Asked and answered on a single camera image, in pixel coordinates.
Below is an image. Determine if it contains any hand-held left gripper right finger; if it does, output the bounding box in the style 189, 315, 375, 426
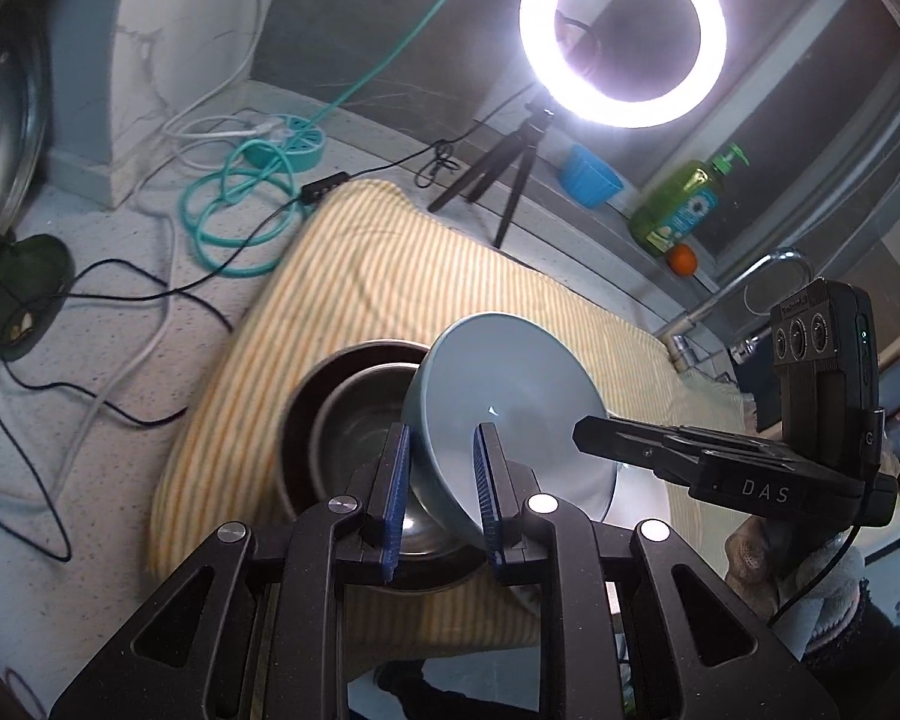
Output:
471, 422, 841, 720

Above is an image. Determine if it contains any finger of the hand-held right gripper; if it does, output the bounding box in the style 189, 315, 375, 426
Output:
572, 414, 721, 494

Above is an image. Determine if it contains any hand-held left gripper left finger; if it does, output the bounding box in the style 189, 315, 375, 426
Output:
49, 422, 413, 720

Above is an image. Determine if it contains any red steel-lined bowl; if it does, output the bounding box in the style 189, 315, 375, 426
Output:
307, 362, 488, 563

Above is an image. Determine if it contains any grey-blue ceramic bowl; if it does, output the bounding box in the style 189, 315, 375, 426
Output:
400, 313, 622, 612

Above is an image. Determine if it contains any large stainless steel bowl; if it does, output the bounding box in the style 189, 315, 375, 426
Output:
276, 341, 496, 593

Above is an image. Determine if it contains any person's right hand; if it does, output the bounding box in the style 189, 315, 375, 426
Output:
724, 517, 796, 601

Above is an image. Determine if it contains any chrome faucet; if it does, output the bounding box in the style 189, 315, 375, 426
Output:
658, 247, 815, 376

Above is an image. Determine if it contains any green dish soap bottle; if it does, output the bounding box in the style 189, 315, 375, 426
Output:
628, 142, 751, 256

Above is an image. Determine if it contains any striped yellow cloth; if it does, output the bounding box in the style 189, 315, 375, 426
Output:
146, 178, 751, 650

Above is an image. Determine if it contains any blue fluted plastic cup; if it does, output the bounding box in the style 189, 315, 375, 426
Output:
557, 144, 623, 209

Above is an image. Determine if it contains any black tripod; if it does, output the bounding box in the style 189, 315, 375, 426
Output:
427, 86, 560, 250

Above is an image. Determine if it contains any round teal power strip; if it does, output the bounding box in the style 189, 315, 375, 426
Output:
241, 114, 325, 173

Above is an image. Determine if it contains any dark green object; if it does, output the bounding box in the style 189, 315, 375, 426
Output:
0, 234, 76, 361

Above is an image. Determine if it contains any steel pot lid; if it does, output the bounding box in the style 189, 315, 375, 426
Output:
0, 34, 50, 241

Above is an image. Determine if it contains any black ring light cable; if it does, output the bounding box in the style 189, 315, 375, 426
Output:
0, 116, 530, 338

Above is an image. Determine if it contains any teal cable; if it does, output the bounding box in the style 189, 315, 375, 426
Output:
178, 0, 500, 276

